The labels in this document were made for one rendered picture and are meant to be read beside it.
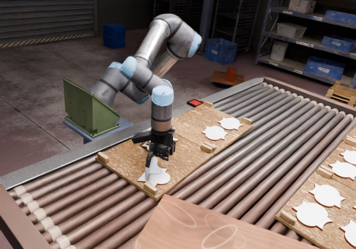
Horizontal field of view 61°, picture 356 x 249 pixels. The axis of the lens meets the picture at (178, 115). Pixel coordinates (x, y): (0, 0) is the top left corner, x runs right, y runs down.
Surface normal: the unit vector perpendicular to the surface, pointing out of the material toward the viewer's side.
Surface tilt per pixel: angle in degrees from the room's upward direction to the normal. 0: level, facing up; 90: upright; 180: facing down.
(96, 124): 90
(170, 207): 0
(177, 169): 0
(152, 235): 0
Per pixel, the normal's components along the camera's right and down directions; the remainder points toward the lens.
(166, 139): -0.36, 0.41
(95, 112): 0.76, 0.38
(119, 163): 0.11, -0.88
